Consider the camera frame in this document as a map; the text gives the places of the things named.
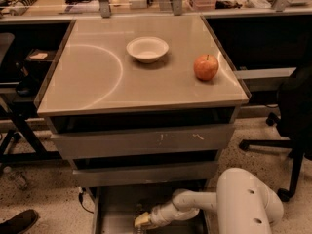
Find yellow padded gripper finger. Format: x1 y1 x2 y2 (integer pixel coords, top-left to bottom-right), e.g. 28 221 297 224
134 212 151 228

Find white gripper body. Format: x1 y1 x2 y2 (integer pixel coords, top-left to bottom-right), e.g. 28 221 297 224
149 206 164 227

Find clear plastic water bottle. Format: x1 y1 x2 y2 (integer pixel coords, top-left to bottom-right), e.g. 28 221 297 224
134 203 146 234

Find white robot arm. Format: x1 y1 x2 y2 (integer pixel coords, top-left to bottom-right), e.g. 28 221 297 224
134 168 284 234

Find open bottom drawer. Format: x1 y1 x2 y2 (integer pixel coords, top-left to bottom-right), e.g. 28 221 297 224
92 181 212 234

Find middle grey drawer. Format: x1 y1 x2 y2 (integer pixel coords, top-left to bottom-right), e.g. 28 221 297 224
73 161 218 187

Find grey drawer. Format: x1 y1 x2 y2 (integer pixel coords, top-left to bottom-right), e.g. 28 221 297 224
52 124 234 160
73 161 218 187

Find top grey drawer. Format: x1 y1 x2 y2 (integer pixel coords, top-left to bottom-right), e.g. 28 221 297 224
52 124 234 160

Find grey drawer cabinet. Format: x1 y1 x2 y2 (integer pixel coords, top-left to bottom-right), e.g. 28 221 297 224
33 14 252 234

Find dark shoe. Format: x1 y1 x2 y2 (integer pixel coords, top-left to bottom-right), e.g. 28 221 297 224
0 209 38 234

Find red apple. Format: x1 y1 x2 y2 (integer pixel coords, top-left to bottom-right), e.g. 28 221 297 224
193 54 219 81

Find white paper bowl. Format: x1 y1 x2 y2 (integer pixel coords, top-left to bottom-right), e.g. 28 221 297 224
126 37 169 63

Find black office chair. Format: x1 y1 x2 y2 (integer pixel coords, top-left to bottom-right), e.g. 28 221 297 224
239 62 312 202

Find black cable on floor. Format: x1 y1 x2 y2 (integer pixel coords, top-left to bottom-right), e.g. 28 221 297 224
77 187 96 215

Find black desk frame left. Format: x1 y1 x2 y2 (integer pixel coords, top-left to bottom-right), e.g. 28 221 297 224
0 88 61 165

